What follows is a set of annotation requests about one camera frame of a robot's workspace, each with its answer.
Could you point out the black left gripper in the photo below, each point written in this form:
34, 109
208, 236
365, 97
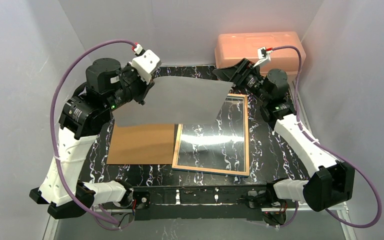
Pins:
142, 87

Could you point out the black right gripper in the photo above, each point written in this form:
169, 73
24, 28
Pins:
240, 74

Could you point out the hot air balloon photo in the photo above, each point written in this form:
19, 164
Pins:
176, 100

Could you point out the clear acrylic sheet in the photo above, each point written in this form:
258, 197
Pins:
212, 145

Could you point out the blue wooden picture frame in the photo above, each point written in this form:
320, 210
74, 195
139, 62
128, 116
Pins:
208, 170

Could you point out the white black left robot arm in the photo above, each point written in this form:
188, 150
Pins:
80, 124

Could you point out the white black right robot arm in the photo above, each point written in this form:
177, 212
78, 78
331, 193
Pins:
331, 180

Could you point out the orange translucent plastic box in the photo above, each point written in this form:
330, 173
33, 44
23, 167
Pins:
233, 47

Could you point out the brown cardboard backing board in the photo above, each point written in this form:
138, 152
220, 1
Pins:
149, 144

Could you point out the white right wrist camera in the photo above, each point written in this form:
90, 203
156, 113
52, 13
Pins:
263, 56

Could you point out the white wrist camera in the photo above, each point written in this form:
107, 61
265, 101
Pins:
263, 56
146, 62

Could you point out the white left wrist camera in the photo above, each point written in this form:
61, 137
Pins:
146, 62

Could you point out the aluminium rail base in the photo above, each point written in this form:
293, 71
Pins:
248, 202

